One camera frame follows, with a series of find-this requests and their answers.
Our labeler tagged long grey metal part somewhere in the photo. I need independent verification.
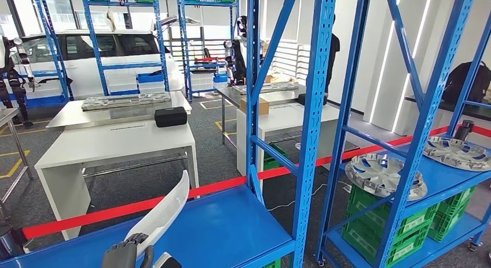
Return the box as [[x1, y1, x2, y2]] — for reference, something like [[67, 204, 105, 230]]
[[233, 81, 300, 96], [81, 91, 172, 112]]

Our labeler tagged black backpack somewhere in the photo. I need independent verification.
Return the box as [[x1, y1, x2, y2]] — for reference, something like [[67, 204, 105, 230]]
[[442, 61, 491, 104]]

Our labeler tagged black-topped barrier stanchion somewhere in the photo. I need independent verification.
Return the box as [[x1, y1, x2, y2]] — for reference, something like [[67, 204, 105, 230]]
[[453, 119, 475, 142], [0, 224, 28, 261]]

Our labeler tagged black case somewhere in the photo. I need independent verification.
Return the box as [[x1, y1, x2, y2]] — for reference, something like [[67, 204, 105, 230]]
[[154, 107, 188, 128], [297, 93, 329, 107]]

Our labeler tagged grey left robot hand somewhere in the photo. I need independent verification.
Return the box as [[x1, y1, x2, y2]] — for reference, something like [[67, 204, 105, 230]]
[[101, 233, 155, 268]]

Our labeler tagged white slatted railing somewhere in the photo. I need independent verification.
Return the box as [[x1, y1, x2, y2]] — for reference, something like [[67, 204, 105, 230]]
[[270, 42, 307, 87]]

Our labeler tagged blue steel shelving rack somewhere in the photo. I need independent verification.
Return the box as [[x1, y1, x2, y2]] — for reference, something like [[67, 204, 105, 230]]
[[0, 0, 74, 108], [80, 0, 170, 96], [0, 0, 338, 268], [316, 0, 491, 268], [176, 0, 246, 102]]

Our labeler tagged steel frame table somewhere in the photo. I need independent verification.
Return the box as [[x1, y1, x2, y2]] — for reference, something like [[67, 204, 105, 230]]
[[0, 107, 35, 205]]

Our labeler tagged white curved car trim part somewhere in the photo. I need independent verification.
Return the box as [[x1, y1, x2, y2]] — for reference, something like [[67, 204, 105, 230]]
[[123, 170, 190, 258]]

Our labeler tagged person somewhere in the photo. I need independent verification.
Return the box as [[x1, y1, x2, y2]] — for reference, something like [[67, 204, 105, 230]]
[[325, 13, 342, 94]]

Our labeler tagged white desk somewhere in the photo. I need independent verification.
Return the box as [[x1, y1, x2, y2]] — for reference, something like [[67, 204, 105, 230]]
[[236, 103, 360, 188], [34, 120, 200, 241]]

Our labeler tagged brown cardboard box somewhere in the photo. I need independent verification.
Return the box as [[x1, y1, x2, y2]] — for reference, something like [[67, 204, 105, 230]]
[[239, 96, 270, 116]]

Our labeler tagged silver wheel hubcap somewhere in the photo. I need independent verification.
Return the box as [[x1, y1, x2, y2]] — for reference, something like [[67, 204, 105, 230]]
[[344, 153, 428, 202], [423, 135, 491, 172]]

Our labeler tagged white car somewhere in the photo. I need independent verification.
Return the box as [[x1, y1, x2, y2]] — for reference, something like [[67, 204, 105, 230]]
[[13, 30, 185, 100]]

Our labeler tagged white black humanoid robot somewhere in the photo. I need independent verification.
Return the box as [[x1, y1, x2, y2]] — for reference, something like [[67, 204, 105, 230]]
[[223, 14, 265, 87], [0, 35, 36, 129]]

